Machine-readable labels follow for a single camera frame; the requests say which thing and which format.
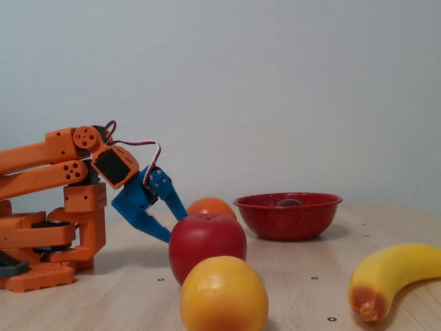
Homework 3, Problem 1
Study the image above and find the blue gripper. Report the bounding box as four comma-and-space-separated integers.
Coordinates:
111, 164, 189, 244

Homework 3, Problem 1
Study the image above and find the orange robot base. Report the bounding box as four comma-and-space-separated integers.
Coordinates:
0, 199, 76, 294

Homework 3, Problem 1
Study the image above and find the red speckled bowl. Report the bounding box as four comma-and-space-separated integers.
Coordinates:
233, 192, 344, 241

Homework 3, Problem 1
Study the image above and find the red apple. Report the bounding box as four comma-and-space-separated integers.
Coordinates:
168, 213, 248, 287

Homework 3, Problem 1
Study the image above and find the yellow orange round fruit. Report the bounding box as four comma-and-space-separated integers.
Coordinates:
179, 255, 269, 331

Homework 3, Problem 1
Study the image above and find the black table clamp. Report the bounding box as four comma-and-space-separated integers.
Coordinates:
0, 250, 30, 278

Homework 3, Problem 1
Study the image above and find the yellow banana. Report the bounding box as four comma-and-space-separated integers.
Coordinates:
347, 242, 441, 323

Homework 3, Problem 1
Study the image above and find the red white black servo cable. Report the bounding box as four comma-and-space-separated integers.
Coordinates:
103, 119, 163, 185

